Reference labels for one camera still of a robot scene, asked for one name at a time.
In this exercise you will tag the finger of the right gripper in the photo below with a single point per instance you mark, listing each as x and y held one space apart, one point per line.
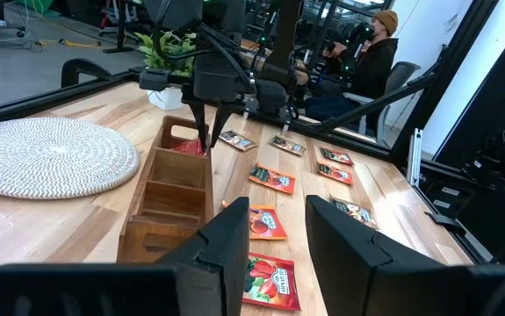
199 123
220 118

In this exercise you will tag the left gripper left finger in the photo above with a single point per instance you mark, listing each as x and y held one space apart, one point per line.
230 232

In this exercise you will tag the black curved clamp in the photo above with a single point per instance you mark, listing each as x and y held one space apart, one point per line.
81 65

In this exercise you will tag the green plant in white pot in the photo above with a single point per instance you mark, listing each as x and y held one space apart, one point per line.
166 100

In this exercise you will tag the wooden tea box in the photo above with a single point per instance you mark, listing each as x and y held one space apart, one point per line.
177 193

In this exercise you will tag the black floor stand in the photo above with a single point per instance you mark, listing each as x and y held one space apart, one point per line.
121 26

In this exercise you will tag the red strawberry tea packet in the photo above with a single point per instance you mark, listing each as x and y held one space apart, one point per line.
188 147
269 281
336 155

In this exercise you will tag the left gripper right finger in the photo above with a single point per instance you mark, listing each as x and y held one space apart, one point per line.
344 246

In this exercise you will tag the office chair base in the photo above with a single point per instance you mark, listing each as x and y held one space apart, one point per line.
4 28

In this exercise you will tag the person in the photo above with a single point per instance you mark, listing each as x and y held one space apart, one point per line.
375 61

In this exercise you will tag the silver metal bracket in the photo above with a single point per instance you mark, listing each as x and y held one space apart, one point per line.
415 158

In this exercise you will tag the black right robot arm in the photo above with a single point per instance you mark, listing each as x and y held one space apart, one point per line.
175 13

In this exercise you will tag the round woven white mat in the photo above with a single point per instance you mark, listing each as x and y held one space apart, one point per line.
50 153

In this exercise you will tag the grey office chair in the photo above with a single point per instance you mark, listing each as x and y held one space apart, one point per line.
399 76

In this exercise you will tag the orange tea packet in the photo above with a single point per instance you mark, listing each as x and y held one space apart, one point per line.
272 177
334 173
267 224

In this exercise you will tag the beige tea packet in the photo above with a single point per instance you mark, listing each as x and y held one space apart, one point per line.
355 210
288 145
237 140

